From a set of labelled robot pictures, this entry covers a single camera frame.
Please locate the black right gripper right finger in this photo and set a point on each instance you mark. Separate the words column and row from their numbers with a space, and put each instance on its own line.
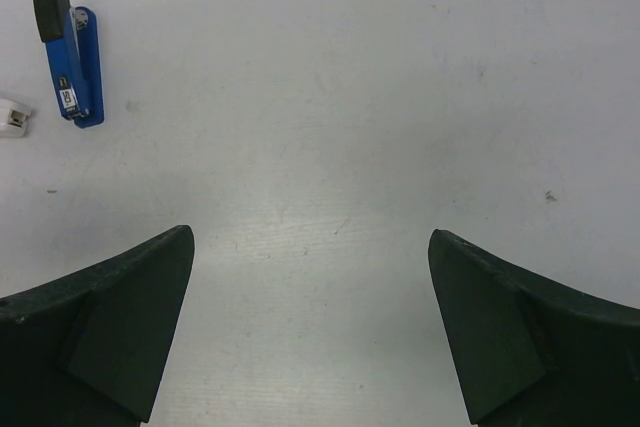
column 529, row 351

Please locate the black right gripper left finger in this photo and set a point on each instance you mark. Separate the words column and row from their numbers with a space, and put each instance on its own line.
column 90, row 348

